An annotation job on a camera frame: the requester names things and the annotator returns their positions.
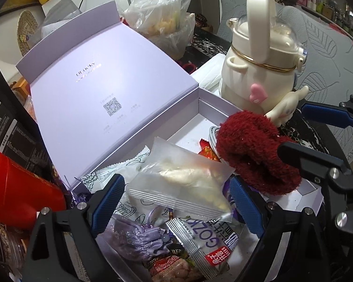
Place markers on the frosted clear plastic bag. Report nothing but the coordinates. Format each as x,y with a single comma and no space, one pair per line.
182,176

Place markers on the clear plastic bag of food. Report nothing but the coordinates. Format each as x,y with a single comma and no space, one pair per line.
161,20

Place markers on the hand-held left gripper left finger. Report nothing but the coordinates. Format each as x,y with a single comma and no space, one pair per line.
108,202

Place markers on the white line-drawing snack wrapper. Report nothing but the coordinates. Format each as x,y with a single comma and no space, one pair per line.
106,176

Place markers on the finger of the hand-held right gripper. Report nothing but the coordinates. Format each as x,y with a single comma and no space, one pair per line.
311,160
326,113

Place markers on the red fuzzy cloth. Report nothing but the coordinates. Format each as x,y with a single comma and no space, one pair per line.
253,147

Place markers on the row of cosmetic bottles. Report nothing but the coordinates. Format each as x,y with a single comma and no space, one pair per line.
332,8

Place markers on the white paper pack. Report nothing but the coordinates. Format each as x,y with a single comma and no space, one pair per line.
210,73

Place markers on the grey plastic mailer bag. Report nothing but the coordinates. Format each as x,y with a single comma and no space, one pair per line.
61,14

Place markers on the red snack packet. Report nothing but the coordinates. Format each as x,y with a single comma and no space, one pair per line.
207,151

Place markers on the red bottle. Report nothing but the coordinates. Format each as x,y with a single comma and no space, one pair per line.
20,191

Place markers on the grey leaf-pattern chair cushion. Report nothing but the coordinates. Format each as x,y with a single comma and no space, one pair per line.
329,58
232,8

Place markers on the woven straw trivet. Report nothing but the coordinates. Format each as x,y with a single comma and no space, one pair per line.
26,32

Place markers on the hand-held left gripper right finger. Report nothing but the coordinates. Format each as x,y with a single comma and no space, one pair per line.
247,208

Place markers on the purple tassel pouch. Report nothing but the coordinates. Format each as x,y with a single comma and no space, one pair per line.
135,238

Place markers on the cream cartoon water bottle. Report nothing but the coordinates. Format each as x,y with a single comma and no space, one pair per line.
253,70

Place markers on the lavender gift box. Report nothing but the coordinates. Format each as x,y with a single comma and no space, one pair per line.
106,79

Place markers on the silver purple snack packet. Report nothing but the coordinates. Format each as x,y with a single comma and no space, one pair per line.
211,241

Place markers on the black stand-up pouch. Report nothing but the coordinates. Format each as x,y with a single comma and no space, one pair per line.
14,123

